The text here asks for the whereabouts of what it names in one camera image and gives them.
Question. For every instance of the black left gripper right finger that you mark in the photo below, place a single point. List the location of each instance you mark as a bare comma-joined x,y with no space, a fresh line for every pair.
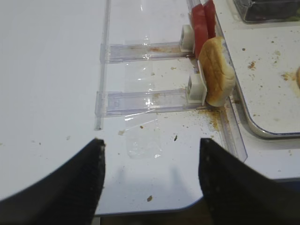
238,195

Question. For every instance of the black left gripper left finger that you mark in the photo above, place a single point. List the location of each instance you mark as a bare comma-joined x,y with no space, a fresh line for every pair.
67,196

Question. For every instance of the red tomato slice front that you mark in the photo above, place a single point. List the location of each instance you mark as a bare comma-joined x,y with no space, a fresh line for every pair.
199,25

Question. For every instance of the red tomato slice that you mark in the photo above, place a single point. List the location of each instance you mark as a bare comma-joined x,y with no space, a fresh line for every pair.
199,25
209,9

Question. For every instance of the red tomato slice rear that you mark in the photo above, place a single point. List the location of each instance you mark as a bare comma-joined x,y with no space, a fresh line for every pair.
209,9

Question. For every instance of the white pusher block near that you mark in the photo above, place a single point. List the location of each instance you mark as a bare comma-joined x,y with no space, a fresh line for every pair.
196,89

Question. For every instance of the white pusher block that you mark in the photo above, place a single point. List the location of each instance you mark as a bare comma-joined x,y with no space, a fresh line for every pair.
196,89
187,39

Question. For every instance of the bun half in left rack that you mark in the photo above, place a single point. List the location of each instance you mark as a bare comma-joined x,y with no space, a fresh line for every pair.
218,71

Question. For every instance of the clear acrylic left rack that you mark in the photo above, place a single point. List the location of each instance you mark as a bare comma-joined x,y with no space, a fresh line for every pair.
144,78

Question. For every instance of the metal baking tray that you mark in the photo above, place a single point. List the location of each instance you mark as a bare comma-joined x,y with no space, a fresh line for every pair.
266,59

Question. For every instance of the white pusher block far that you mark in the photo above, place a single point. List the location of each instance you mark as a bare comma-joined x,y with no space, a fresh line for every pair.
187,39

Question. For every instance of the clear plastic vegetable container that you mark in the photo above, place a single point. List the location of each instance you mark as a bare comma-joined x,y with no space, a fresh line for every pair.
260,11

